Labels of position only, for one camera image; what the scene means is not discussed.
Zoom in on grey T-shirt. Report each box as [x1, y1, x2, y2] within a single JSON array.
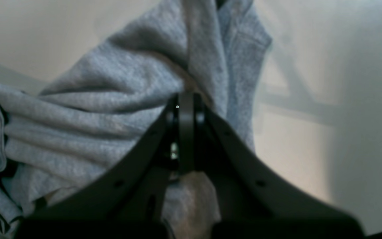
[[0, 0, 272, 238]]

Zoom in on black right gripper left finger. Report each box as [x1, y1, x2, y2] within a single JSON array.
[[15, 96, 178, 239]]

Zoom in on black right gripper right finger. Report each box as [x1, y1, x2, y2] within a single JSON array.
[[179, 93, 364, 239]]

